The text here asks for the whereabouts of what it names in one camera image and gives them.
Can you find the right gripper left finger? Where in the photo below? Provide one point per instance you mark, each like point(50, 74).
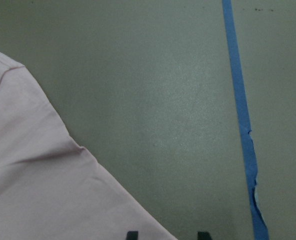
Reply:
point(132, 235)

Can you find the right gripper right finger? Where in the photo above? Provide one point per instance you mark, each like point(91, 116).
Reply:
point(204, 235)

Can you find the pink Snoopy t-shirt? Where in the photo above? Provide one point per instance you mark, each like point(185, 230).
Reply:
point(51, 188)

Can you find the blue tape line right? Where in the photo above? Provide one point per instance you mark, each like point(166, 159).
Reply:
point(260, 229)

